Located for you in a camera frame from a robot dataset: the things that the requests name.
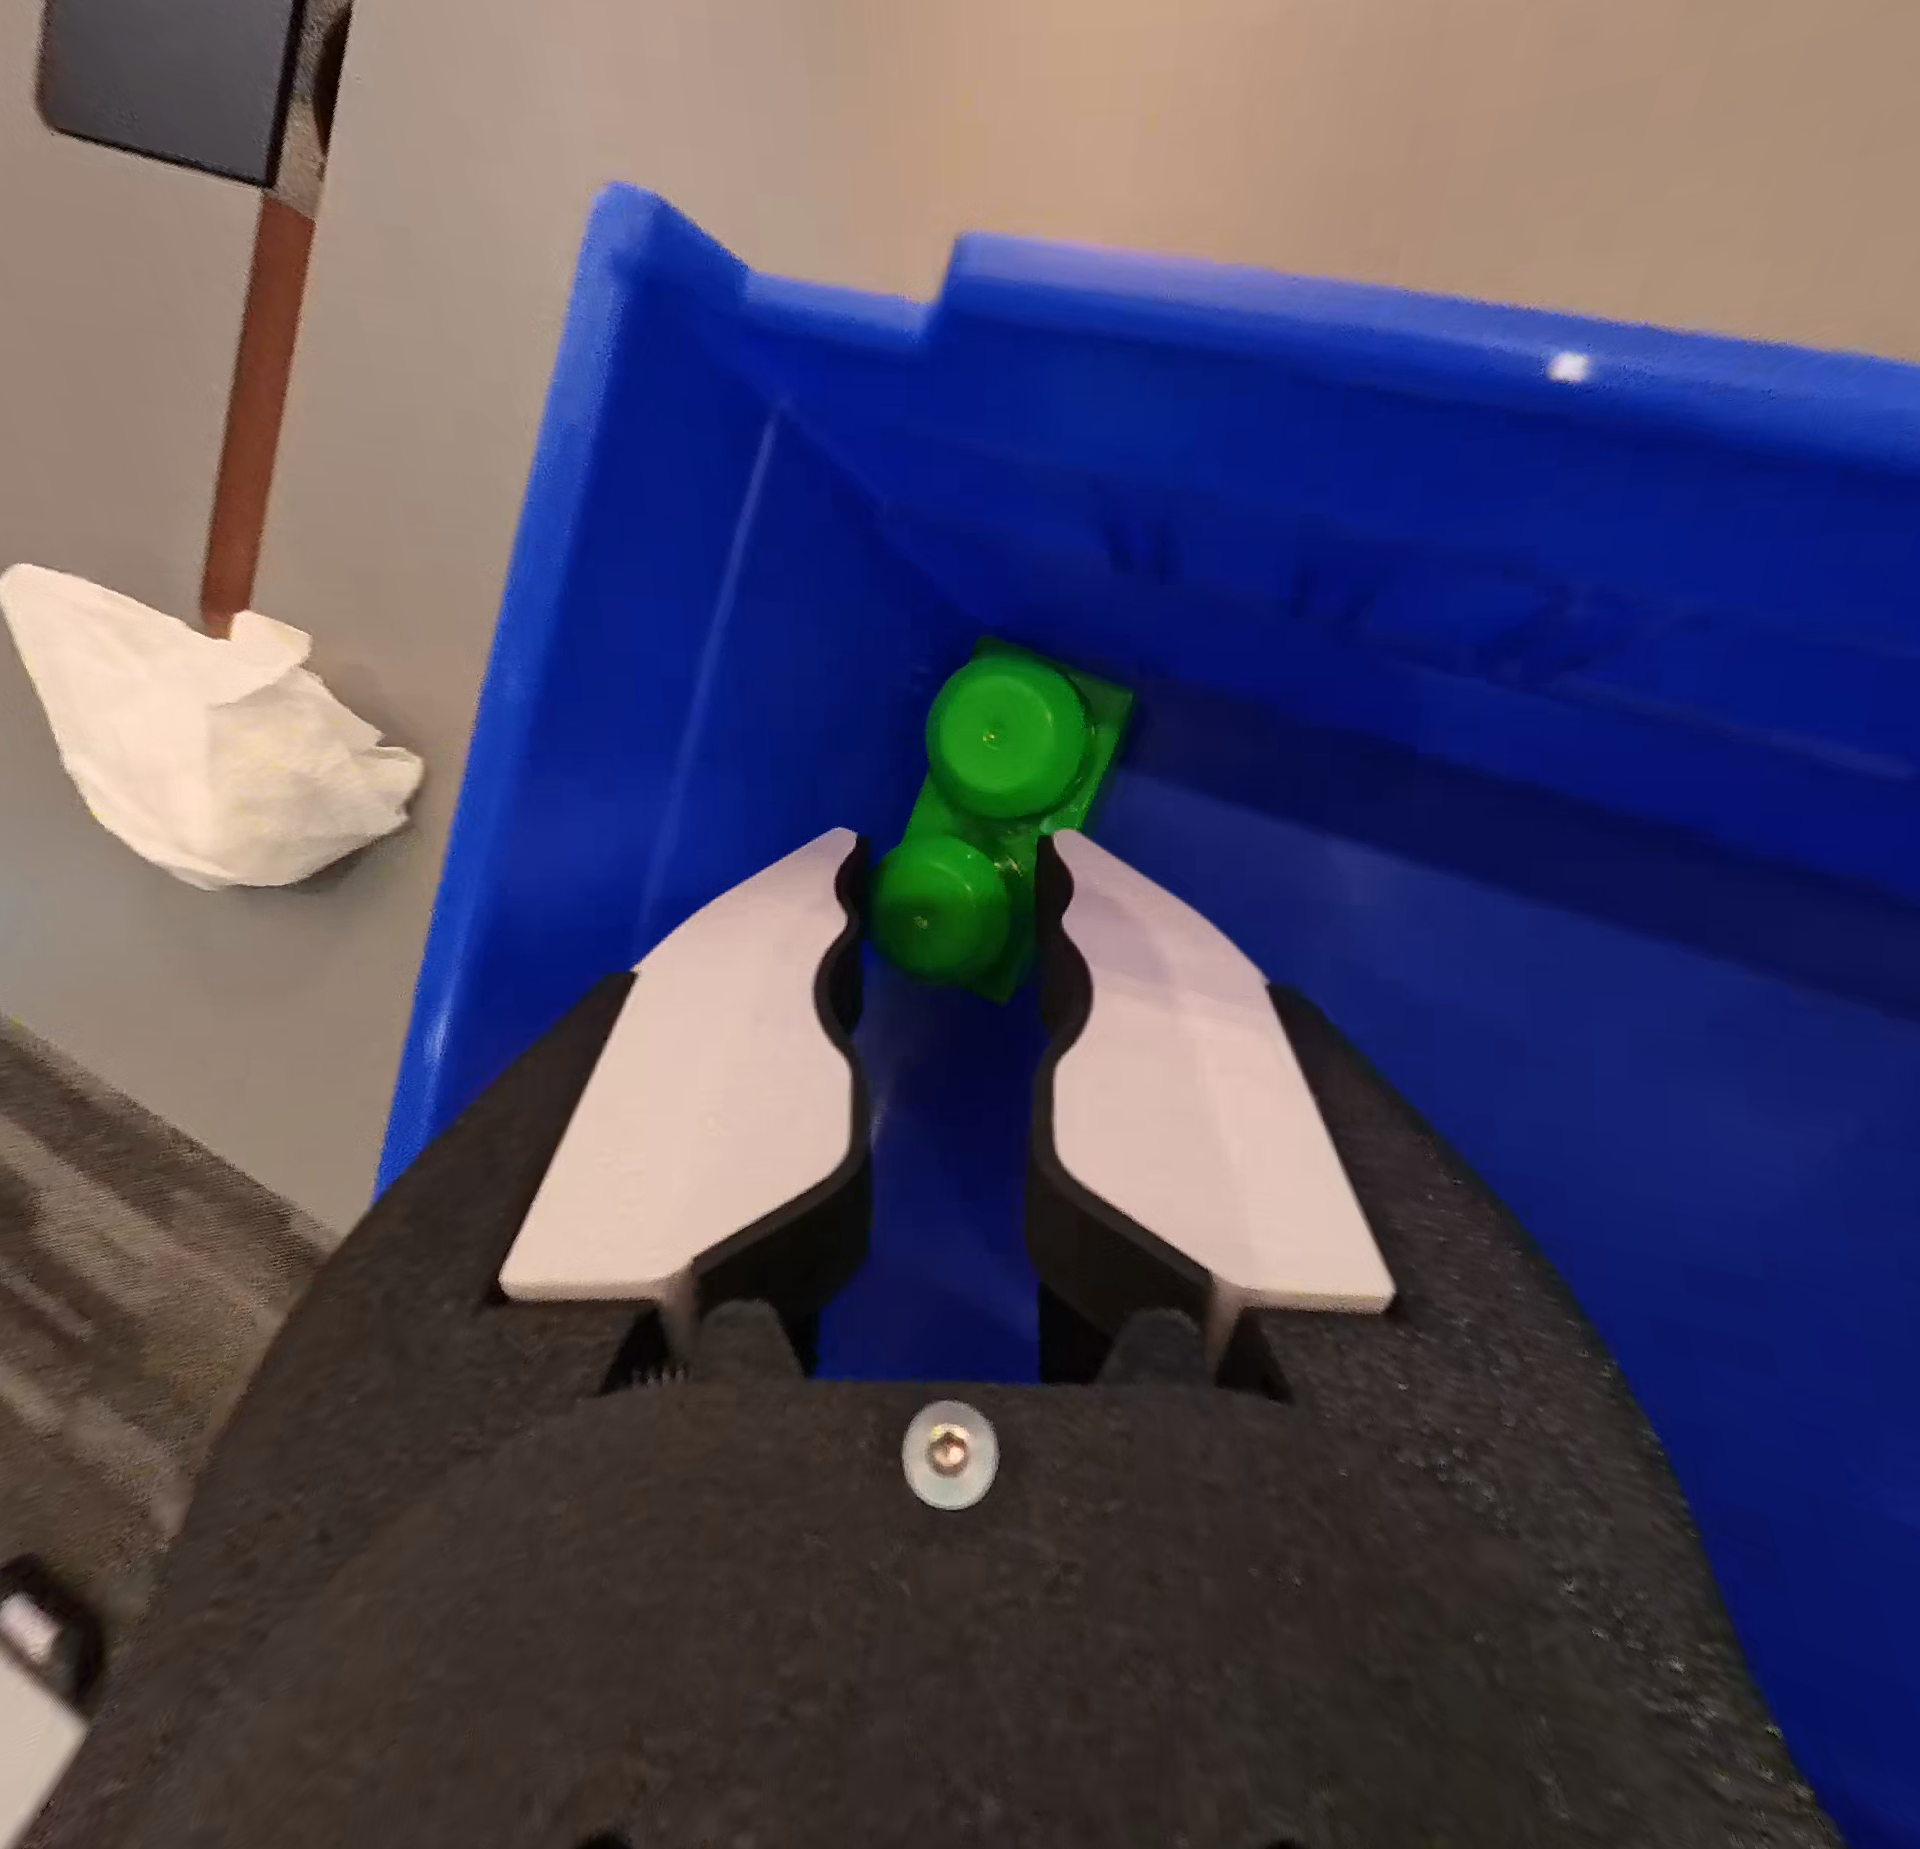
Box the blue storage bin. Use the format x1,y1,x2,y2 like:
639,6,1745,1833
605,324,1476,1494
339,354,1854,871
373,181,1920,1849

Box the white cloth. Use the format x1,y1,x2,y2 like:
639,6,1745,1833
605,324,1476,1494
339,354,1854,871
0,560,429,895

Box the dark tablet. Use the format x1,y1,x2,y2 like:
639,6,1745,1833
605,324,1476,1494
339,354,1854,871
35,0,368,205

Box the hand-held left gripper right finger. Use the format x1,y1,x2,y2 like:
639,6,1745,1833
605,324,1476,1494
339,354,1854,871
1031,827,1401,1316

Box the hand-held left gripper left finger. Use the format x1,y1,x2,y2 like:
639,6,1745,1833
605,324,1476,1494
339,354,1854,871
497,827,876,1311

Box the green mega block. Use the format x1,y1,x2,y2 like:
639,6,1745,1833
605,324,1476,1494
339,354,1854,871
865,640,1140,1004

